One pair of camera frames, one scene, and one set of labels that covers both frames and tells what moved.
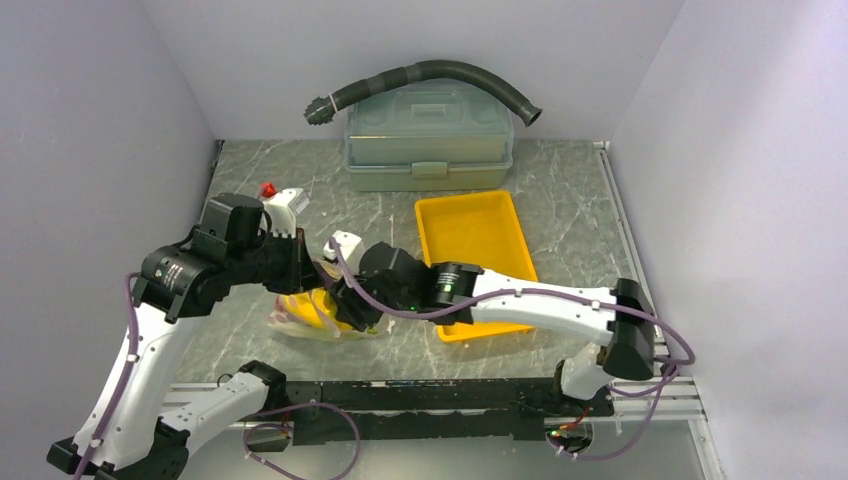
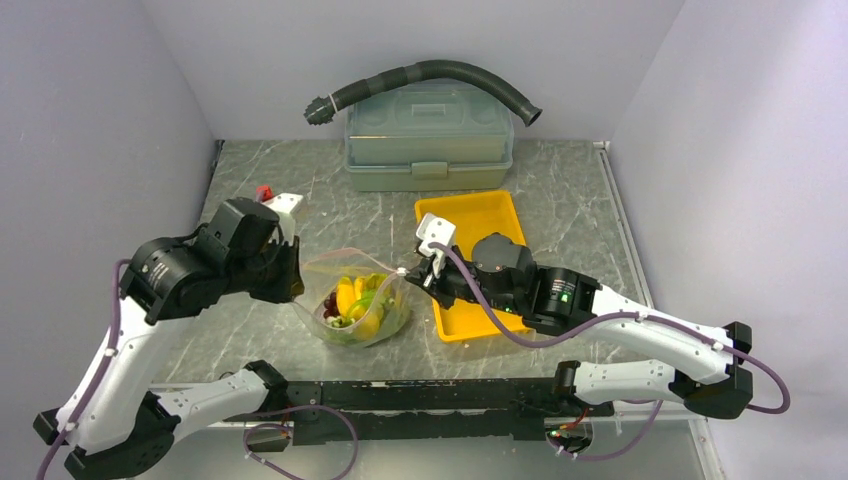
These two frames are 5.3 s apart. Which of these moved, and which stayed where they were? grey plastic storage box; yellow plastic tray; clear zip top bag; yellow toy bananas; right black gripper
Moved: clear zip top bag; right black gripper; yellow toy bananas
Stayed: grey plastic storage box; yellow plastic tray
